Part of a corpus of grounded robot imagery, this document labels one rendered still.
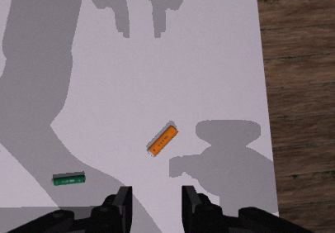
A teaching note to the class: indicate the orange battery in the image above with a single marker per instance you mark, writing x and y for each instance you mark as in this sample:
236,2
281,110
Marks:
163,139

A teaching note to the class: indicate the green aaa battery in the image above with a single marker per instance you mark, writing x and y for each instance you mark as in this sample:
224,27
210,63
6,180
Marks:
68,180

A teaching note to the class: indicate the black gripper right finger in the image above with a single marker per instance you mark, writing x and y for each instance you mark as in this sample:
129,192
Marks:
199,215

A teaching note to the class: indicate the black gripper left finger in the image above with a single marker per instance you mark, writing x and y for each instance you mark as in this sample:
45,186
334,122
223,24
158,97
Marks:
103,218

